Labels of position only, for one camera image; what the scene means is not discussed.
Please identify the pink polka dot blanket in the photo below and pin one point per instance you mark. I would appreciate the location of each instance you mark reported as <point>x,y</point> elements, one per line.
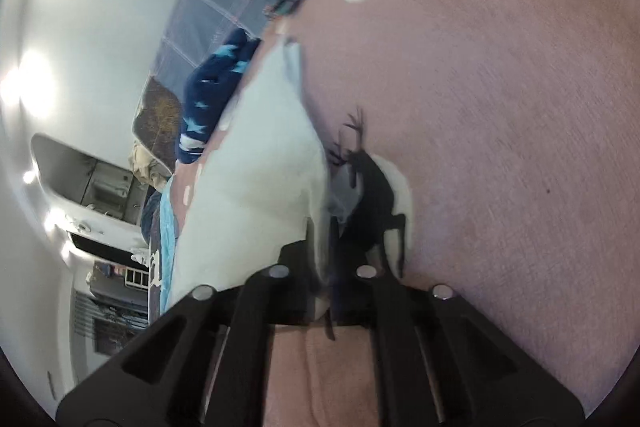
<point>500,107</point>

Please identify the arched doorway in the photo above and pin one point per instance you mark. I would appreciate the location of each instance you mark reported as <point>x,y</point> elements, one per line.
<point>85,177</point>

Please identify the pale green t-shirt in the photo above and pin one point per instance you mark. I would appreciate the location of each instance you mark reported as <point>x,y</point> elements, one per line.
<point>255,187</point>

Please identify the brown tree print pillow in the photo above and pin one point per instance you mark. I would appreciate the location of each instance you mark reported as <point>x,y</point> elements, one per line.
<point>157,117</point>

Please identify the dark deer print blanket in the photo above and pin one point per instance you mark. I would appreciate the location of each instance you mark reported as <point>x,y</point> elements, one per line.
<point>154,257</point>

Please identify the navy star fleece garment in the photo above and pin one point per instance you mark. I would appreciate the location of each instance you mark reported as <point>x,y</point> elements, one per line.
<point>210,97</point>

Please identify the teal blanket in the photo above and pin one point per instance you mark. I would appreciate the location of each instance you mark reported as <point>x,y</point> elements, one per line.
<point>167,232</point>

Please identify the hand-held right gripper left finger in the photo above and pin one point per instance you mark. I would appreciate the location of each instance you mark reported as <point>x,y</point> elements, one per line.
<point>295,287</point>

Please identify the white ladder rack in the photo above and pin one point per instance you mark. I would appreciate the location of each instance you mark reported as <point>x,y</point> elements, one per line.
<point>136,274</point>

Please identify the beige crumpled cloth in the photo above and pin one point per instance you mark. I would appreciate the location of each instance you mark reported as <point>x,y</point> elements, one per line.
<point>145,167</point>

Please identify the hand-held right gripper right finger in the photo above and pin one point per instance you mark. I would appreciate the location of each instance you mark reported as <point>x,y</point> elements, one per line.
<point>350,292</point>

